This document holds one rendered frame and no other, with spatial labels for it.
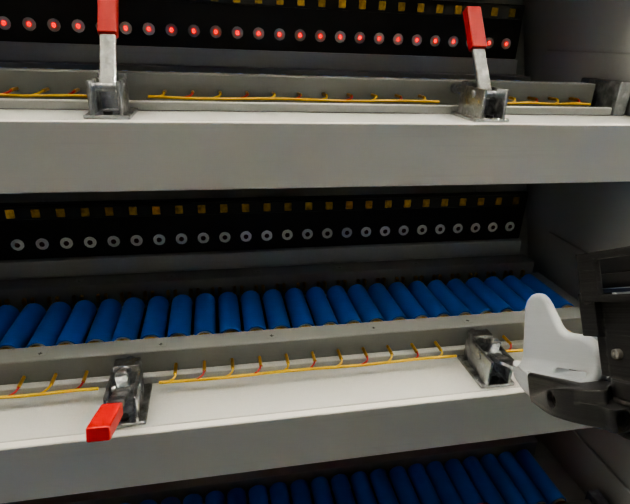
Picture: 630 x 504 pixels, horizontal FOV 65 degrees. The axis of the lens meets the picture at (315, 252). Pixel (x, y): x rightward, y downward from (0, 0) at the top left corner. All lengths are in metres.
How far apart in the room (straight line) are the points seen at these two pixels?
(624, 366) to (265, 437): 0.22
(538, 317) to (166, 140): 0.25
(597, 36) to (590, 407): 0.40
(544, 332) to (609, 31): 0.33
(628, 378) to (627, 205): 0.29
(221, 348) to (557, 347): 0.22
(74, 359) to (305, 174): 0.21
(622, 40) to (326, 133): 0.31
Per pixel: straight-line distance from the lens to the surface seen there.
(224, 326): 0.41
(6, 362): 0.40
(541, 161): 0.42
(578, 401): 0.26
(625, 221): 0.52
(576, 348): 0.29
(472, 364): 0.41
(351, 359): 0.39
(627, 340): 0.25
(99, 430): 0.29
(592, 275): 0.26
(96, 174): 0.35
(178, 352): 0.38
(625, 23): 0.55
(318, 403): 0.36
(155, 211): 0.48
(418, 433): 0.39
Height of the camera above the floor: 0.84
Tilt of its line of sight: 2 degrees down
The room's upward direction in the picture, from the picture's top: 2 degrees counter-clockwise
